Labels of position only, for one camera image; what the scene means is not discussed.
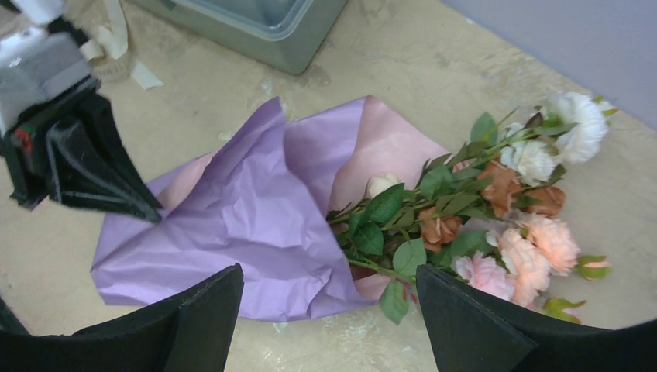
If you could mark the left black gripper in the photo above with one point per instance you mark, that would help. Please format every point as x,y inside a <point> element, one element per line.
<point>69,148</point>

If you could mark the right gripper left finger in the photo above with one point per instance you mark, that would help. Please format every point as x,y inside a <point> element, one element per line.
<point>189,331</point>

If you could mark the artificial flower bunch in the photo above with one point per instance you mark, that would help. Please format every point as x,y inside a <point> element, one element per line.
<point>487,216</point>

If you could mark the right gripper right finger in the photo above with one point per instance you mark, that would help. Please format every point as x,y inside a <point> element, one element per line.
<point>473,331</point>

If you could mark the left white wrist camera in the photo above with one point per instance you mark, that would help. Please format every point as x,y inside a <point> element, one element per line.
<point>40,57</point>

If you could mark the purple wrapping paper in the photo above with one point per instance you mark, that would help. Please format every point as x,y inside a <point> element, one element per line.
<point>261,201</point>

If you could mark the beige printed ribbon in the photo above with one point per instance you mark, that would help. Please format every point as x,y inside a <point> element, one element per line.
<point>107,51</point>

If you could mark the green plastic toolbox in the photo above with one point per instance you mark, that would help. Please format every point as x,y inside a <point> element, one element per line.
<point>282,34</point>

